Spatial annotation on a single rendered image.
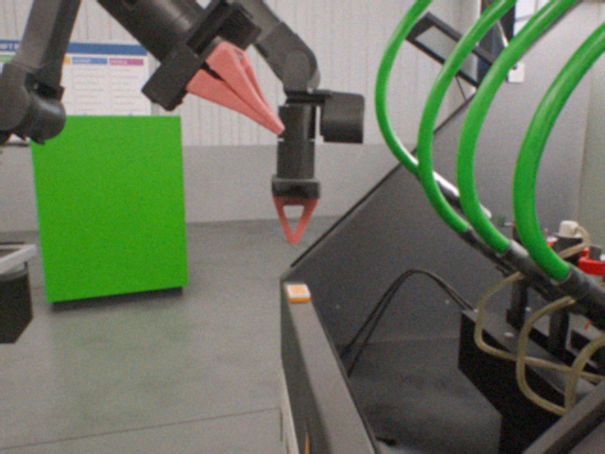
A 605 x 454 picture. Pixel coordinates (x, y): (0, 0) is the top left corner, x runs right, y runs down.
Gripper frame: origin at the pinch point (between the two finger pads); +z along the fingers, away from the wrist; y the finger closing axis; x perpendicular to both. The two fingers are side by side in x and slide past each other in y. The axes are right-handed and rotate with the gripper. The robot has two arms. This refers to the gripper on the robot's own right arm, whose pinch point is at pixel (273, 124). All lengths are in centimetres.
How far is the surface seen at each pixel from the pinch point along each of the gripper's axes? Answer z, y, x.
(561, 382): 34.6, 1.0, 3.4
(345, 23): -123, 66, 704
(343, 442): 22.5, -14.5, -4.0
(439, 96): 8.4, 11.3, 6.9
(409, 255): 26, -7, 48
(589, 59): 12.7, 17.5, -7.6
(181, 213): -52, -135, 307
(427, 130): 9.7, 8.5, 6.7
